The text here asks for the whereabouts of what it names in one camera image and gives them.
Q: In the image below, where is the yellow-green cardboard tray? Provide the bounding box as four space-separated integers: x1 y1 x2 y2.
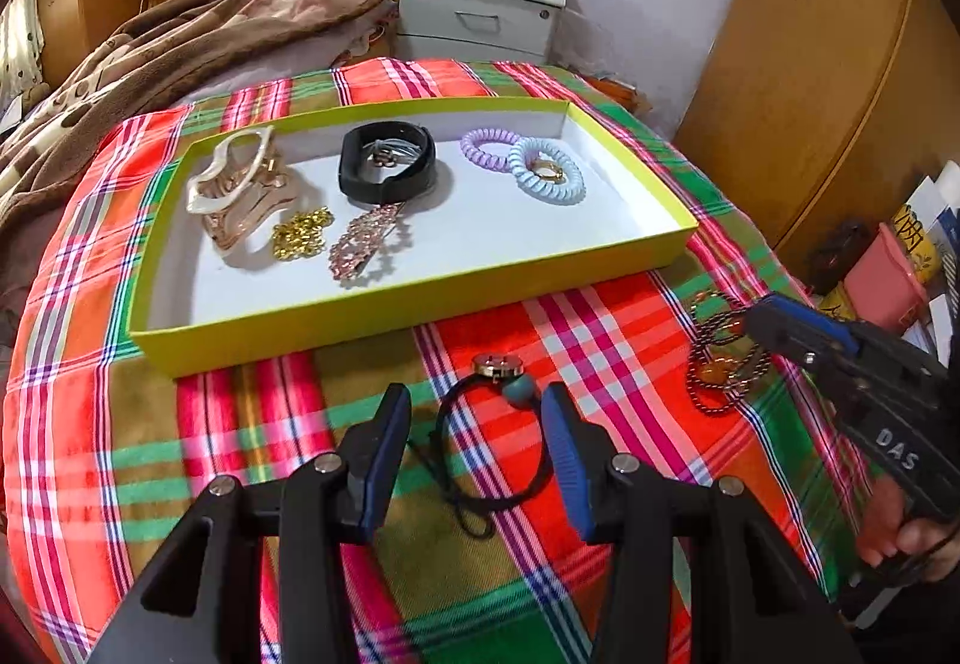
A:
129 96 700 378

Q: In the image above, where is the grey drawer nightstand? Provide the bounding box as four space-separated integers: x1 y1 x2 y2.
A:
393 0 568 66

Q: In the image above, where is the purple spiral hair tie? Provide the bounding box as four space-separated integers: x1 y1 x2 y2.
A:
459 125 527 169

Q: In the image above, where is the orange cardboard box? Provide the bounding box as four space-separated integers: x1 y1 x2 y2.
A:
594 73 655 115

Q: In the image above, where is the large wooden wardrobe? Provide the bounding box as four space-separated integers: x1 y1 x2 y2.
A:
673 0 960 262

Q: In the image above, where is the dark beaded necklace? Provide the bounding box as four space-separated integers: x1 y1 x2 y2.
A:
685 289 774 418

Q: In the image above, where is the dotted curtain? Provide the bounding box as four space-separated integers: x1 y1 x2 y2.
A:
0 0 47 89

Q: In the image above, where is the silver bracelet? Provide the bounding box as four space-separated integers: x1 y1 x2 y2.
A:
363 138 419 169

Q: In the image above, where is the yellow printed bag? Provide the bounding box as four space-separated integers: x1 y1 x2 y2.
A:
889 202 944 284

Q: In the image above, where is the black cord bracelet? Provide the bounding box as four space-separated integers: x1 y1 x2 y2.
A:
409 352 560 539

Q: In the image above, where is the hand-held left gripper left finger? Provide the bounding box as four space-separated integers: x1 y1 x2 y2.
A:
86 383 412 664

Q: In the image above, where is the red green plaid cloth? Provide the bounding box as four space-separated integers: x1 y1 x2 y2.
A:
0 56 887 664

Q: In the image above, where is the blue spiral hair tie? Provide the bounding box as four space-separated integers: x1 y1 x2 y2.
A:
509 136 585 207

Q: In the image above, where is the black wristband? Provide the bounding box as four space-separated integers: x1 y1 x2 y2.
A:
338 119 439 201

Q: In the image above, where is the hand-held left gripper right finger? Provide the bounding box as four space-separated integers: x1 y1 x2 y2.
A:
540 383 865 664

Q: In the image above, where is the rhinestone hair clip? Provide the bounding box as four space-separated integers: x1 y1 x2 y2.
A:
327 202 414 288

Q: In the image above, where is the dark brown bag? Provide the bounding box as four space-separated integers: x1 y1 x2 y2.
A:
806 221 872 295

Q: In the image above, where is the rose gold hair claw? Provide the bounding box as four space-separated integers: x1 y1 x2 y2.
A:
201 158 306 258

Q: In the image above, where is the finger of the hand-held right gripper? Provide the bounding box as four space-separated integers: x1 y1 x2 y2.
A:
796 304 875 356
745 293 852 380

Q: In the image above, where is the pale bed sheet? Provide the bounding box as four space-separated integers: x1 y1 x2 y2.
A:
330 0 400 65

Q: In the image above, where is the pink bucket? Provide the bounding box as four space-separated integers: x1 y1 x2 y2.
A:
843 221 932 333

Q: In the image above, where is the white hair claw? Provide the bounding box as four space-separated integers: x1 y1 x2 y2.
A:
185 127 280 217

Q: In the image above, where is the person's right hand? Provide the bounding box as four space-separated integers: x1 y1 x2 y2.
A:
855 480 960 571

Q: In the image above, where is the brown patterned blanket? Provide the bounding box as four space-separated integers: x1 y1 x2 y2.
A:
0 0 400 232

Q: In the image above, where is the gold chain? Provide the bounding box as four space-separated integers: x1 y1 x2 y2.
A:
271 206 337 263

